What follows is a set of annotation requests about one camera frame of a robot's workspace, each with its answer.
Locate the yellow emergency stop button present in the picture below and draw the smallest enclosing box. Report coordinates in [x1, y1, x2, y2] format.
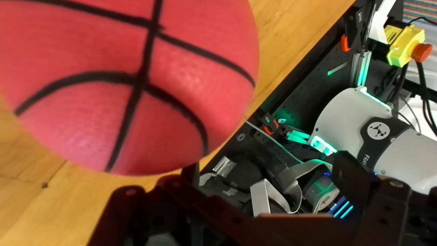
[384, 24, 434, 68]

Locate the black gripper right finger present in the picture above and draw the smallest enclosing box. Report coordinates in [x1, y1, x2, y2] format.
[330, 150, 414, 246]

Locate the grey flat ribbon cable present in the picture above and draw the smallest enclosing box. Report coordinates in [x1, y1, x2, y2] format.
[247, 158, 335, 217]

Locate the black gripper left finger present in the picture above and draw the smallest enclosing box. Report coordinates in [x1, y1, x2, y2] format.
[87, 161, 216, 246]

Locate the pink basketball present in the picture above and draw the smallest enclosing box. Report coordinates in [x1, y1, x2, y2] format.
[0, 0, 261, 178]

